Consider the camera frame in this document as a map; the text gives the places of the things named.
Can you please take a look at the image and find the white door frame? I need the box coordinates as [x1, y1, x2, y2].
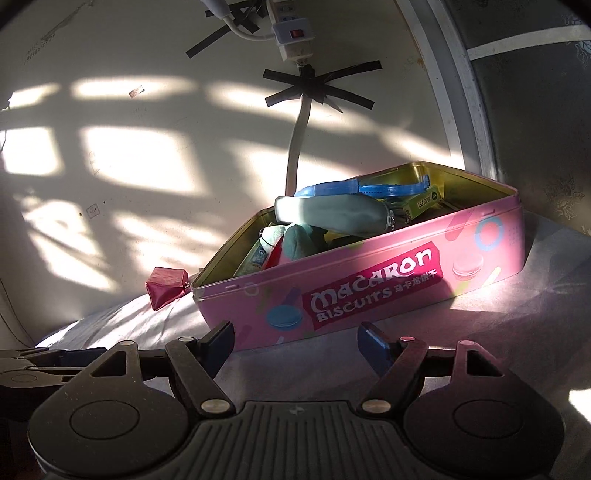
[397, 0, 499, 185]

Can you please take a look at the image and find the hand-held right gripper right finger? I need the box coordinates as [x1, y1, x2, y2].
[358, 322, 522, 417]

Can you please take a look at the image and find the small green box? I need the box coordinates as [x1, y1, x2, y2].
[399, 185, 443, 221]

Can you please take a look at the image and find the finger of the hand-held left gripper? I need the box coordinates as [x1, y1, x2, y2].
[0, 346, 110, 389]

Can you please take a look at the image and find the pink biscuit tin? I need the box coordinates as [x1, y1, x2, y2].
[191, 161, 527, 352]

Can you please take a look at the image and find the black tape cross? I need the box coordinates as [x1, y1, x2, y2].
[262, 60, 384, 112]
[187, 0, 265, 59]

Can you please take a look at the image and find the red pouch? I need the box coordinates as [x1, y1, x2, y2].
[146, 267, 193, 311]

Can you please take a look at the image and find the white power strip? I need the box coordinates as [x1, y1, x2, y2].
[267, 0, 316, 64]

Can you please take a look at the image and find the blue plastic clip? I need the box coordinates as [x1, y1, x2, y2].
[294, 180, 362, 199]
[359, 174, 433, 198]

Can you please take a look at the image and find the dark patterned panel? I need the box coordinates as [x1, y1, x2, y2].
[450, 0, 591, 232]

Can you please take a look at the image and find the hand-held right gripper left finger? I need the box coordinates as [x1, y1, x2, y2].
[69, 320, 235, 417]

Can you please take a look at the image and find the white flat cable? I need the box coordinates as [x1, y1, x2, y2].
[285, 60, 315, 197]

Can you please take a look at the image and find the small printed packet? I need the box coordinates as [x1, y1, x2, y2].
[233, 240, 274, 278]

